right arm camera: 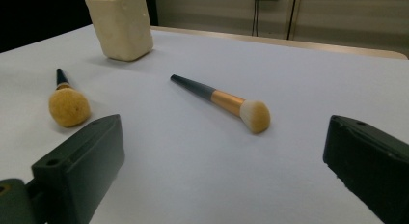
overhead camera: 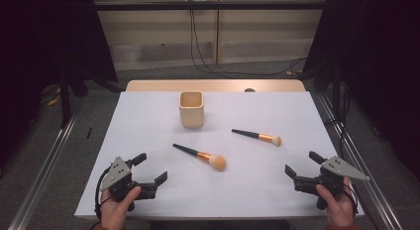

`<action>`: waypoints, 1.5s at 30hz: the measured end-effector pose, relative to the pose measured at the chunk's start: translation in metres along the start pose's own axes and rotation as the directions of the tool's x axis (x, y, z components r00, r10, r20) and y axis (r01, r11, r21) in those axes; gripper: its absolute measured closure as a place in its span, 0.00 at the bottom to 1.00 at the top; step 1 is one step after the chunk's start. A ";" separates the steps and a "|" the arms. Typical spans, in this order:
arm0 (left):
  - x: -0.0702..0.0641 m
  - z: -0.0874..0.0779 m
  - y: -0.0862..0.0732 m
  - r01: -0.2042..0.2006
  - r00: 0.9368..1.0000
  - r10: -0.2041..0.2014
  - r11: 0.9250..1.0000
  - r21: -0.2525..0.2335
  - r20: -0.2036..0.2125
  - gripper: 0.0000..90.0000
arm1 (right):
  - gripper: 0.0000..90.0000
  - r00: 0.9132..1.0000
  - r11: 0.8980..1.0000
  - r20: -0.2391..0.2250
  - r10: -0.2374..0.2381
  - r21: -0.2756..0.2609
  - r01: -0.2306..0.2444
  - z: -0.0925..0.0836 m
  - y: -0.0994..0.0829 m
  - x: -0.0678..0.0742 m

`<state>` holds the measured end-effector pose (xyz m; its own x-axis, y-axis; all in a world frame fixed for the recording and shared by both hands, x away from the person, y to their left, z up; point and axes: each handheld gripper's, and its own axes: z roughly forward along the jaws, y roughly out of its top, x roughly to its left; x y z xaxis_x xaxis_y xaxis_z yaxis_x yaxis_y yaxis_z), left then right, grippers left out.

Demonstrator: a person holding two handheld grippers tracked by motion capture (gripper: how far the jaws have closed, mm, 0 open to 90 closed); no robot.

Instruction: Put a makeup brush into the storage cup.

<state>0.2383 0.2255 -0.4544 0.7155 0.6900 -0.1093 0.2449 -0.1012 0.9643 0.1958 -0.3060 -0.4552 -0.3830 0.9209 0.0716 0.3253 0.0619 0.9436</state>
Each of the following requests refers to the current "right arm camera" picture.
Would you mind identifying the makeup brush white-tan bristles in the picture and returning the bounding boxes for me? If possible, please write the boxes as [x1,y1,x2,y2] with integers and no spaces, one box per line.
[170,73,272,135]

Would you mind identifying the vertical wall strip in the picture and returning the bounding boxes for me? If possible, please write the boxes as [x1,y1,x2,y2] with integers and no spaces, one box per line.
[286,0,303,41]

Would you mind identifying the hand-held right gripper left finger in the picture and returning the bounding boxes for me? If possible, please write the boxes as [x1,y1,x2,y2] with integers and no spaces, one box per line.
[31,113,126,224]

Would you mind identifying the round yellow-head makeup brush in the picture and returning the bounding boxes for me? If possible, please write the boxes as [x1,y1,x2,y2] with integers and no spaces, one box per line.
[48,68,92,128]

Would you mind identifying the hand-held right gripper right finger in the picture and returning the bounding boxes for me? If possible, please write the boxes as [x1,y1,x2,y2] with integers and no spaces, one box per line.
[322,114,409,224]

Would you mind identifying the white table sheet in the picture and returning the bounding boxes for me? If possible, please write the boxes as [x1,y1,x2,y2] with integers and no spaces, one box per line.
[0,24,409,224]

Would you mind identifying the black wall cable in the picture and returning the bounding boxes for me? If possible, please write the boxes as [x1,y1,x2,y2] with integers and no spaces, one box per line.
[251,0,257,37]

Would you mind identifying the cream square cup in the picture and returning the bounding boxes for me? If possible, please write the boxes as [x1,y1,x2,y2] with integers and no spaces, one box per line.
[84,0,154,63]

